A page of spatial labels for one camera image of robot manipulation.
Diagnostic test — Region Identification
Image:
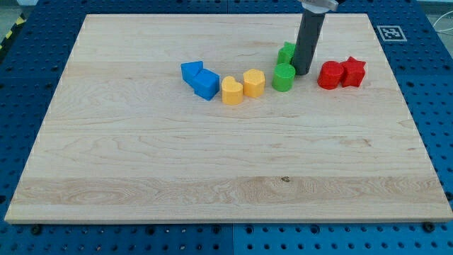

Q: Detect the blue cube block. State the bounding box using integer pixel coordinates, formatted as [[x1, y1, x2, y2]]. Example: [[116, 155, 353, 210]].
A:
[[192, 69, 219, 101]]

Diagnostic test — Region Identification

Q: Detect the white cable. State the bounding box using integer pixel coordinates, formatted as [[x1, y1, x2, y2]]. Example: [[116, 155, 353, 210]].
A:
[[432, 9, 453, 35]]

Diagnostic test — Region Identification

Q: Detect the green star block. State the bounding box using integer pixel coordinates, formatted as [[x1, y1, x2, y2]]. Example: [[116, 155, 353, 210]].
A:
[[277, 42, 296, 64]]

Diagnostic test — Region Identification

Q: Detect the red cylinder block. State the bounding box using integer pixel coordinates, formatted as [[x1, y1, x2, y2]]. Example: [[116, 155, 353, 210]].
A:
[[317, 61, 344, 90]]

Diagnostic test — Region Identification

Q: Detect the yellow hexagon block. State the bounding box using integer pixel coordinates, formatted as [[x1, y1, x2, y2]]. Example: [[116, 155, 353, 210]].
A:
[[243, 69, 265, 98]]

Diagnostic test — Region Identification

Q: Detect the yellow black hazard tape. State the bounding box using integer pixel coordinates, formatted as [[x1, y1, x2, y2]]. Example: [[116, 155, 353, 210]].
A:
[[1, 13, 27, 50]]

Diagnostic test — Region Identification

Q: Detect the light wooden board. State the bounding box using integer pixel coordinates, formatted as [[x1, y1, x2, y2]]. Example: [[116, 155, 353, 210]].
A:
[[5, 13, 452, 224]]

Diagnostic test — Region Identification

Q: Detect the red star block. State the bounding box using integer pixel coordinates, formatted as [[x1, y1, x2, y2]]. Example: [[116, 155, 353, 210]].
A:
[[340, 57, 366, 87]]

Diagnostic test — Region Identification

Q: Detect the white fiducial marker tag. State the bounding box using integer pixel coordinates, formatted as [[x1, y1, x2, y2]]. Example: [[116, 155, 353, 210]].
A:
[[377, 25, 407, 42]]

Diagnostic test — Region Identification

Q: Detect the yellow heart block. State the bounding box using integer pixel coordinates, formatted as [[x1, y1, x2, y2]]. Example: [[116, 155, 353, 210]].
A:
[[221, 76, 243, 105]]

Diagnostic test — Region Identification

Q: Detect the green cylinder block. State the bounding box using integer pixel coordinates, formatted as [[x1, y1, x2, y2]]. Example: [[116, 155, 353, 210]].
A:
[[272, 63, 296, 92]]

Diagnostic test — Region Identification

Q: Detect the blue triangle block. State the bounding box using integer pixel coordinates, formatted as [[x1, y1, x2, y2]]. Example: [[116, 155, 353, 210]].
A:
[[180, 61, 203, 87]]

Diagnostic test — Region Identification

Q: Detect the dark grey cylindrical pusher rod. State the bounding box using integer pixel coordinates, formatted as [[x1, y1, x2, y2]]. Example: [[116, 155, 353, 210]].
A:
[[292, 9, 326, 75]]

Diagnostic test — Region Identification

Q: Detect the silver rod mount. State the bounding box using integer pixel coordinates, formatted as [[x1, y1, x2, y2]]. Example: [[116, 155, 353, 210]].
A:
[[299, 0, 339, 13]]

